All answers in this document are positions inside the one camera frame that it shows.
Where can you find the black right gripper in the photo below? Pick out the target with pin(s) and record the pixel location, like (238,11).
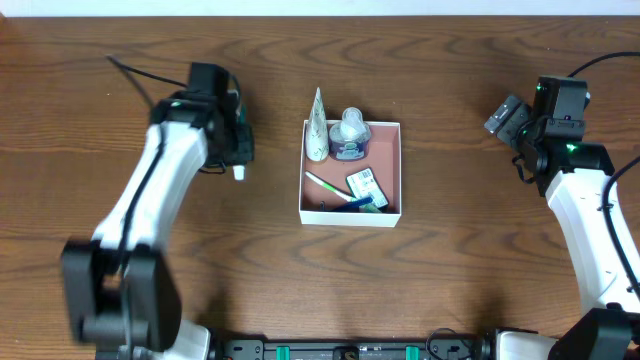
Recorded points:
(507,118)

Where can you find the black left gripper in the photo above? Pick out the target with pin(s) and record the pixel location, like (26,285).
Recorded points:
(242,145)

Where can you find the red Colgate toothpaste tube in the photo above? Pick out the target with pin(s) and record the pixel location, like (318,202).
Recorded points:
(239,170)

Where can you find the white Pantene conditioner tube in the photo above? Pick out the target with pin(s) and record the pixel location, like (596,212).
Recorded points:
(316,136)

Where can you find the green Dettol soap bar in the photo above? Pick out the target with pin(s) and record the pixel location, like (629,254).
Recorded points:
(363,184)

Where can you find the blue Gillette razor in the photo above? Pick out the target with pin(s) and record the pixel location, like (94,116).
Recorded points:
(358,205)

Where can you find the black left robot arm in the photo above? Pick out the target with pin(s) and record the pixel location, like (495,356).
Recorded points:
(119,291)

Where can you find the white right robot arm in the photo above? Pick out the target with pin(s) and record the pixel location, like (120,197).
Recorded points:
(579,183)

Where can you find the white box with pink interior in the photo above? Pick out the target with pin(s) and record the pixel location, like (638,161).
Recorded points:
(316,204)

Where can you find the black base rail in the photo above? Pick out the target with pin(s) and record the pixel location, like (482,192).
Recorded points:
(441,344)

